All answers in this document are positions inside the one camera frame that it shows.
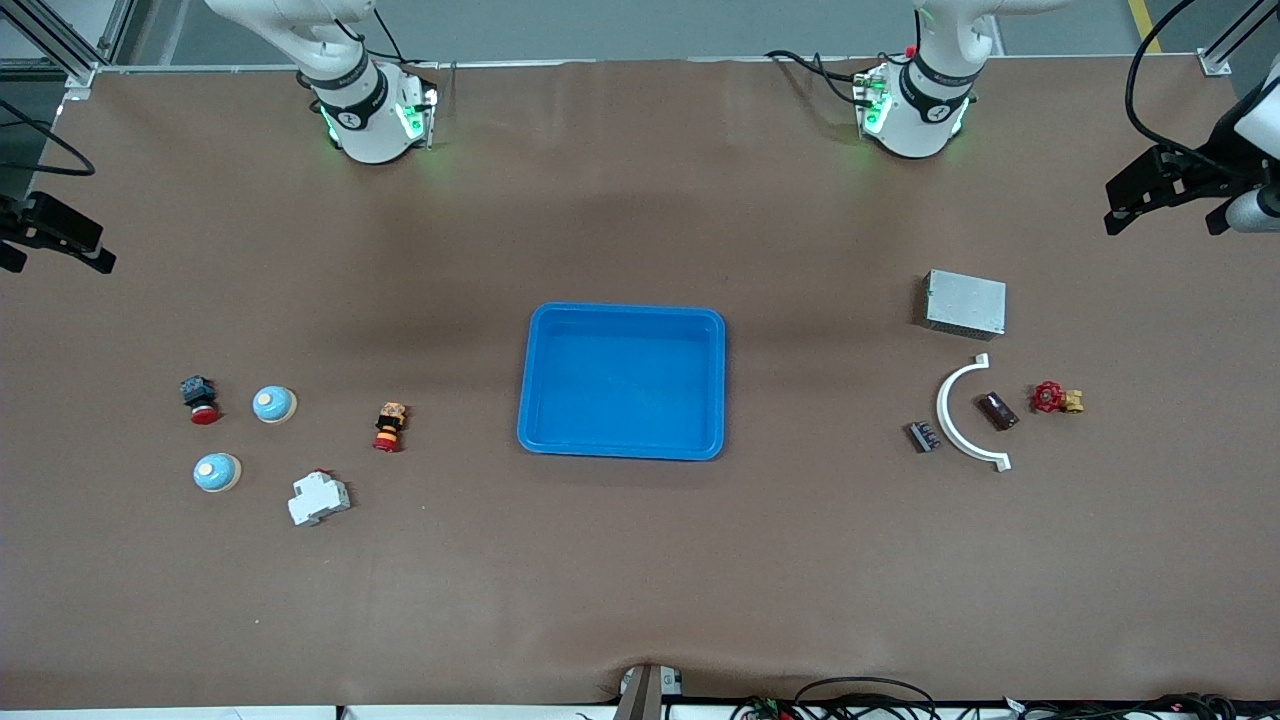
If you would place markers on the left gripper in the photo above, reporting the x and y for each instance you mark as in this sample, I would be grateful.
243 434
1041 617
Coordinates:
1203 169

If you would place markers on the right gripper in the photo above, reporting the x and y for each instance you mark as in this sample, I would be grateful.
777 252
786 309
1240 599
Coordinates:
20 222

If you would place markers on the blue dome bell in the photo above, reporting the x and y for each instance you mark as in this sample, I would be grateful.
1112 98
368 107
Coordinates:
274 404
217 472

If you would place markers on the dark red electrolytic capacitor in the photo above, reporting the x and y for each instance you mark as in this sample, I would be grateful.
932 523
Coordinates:
997 411

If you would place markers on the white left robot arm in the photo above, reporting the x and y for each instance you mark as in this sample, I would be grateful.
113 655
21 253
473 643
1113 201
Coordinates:
920 125

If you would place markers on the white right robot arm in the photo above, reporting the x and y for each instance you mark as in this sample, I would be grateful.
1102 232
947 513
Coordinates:
360 120

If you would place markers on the blue plastic tray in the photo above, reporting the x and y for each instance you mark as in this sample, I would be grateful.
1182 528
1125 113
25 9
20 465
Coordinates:
620 385

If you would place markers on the red button dark blue block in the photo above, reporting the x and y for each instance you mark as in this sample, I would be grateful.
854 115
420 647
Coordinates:
200 398

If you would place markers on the grey metal box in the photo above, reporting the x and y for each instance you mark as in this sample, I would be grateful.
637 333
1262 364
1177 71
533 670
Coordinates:
964 303

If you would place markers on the white circuit breaker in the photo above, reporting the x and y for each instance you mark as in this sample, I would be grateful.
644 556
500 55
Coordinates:
318 498

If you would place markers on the red yellow emergency stop button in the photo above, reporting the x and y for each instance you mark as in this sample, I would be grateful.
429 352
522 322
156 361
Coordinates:
389 427

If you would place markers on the table cover mat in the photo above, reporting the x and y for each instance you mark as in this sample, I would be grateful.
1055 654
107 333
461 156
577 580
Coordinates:
640 580

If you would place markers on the aluminium frame profile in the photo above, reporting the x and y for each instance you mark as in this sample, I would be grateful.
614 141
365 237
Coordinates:
1215 62
50 40

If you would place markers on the white curved plastic bracket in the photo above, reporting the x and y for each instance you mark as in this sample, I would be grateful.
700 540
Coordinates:
942 410

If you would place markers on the metal table edge bracket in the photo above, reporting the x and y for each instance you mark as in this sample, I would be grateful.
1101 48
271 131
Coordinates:
640 695

